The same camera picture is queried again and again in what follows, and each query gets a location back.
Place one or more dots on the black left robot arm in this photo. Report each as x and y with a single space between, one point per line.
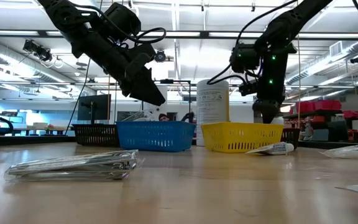
82 34

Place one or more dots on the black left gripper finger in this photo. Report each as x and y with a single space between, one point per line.
155 84
141 91

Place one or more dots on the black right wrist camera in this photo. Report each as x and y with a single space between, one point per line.
244 59

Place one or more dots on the black ceiling spotlights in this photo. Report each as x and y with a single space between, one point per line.
37 51

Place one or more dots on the white column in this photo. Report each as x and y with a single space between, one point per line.
163 109

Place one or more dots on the white red toothpaste tube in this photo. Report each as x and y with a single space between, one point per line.
275 148

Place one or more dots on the black frame stand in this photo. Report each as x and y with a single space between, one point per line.
166 81

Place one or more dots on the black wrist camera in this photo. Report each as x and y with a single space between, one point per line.
121 20
244 59

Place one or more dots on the black mesh basket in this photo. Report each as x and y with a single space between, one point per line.
95 135
291 138

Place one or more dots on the silver packaged tube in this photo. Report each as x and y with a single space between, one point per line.
73 165

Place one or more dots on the white wipes canister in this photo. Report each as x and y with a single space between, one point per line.
211 102

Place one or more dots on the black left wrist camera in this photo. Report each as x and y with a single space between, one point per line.
121 20

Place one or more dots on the red storage bin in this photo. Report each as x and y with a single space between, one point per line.
306 107
329 105
351 114

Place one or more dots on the black monitor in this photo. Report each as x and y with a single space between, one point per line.
98 107

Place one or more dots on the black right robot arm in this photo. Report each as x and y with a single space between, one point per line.
287 25

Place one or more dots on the black ceiling camera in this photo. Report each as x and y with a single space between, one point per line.
357 59

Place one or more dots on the person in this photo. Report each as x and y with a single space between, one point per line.
164 117

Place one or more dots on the overhead light bar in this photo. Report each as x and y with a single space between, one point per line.
182 33

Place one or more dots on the blue plastic basket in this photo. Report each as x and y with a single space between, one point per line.
154 137

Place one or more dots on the yellow plastic basket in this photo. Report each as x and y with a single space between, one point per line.
241 137

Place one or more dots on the parts bin rack cart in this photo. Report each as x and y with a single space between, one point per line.
322 134

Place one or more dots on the black aluminium table frame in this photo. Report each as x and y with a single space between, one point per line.
26 140

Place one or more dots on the blue toothbrush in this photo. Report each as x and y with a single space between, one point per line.
350 152

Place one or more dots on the black dome camera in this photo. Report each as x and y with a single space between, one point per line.
160 56

